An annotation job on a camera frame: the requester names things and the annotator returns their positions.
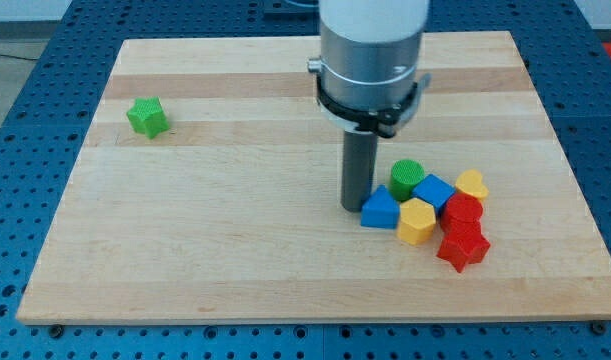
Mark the blue perforated table plate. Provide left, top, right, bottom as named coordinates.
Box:
left=0, top=0, right=611, bottom=359

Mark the blue triangular block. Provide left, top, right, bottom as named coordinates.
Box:
left=360, top=185, right=400, bottom=229

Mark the yellow heart block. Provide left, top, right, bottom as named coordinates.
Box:
left=455, top=169, right=489, bottom=202

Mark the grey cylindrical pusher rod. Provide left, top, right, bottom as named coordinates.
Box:
left=341, top=132, right=378, bottom=212

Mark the red star block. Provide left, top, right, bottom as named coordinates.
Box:
left=437, top=223, right=491, bottom=273

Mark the blue cube block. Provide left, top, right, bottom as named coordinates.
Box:
left=411, top=174, right=456, bottom=215

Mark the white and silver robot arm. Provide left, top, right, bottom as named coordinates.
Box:
left=308, top=0, right=431, bottom=138

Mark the yellow hexagon block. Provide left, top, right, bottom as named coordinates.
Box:
left=396, top=198, right=436, bottom=246

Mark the wooden board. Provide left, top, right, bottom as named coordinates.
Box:
left=16, top=31, right=611, bottom=325

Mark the red cylinder block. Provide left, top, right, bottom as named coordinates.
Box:
left=440, top=193, right=484, bottom=232

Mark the green cylinder block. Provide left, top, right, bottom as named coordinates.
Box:
left=388, top=159, right=425, bottom=202

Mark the green star block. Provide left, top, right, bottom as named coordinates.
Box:
left=126, top=97, right=170, bottom=139

